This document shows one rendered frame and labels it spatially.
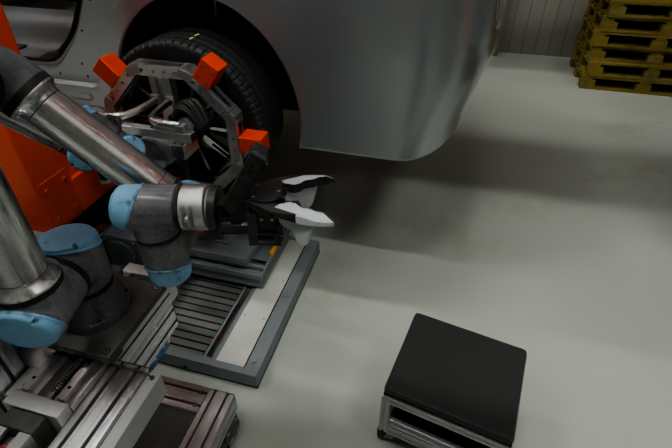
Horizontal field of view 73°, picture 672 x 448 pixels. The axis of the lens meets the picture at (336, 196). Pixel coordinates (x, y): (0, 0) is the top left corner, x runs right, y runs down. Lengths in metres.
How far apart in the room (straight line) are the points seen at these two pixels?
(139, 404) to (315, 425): 0.88
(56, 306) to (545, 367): 1.79
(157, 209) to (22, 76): 0.30
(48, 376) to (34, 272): 0.35
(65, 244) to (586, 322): 2.09
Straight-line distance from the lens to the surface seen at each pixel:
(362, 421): 1.88
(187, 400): 1.73
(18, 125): 1.25
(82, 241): 1.06
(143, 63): 1.78
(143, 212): 0.76
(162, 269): 0.83
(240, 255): 2.16
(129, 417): 1.14
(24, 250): 0.93
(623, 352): 2.38
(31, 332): 1.00
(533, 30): 5.78
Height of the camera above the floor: 1.65
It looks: 35 degrees down
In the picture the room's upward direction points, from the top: straight up
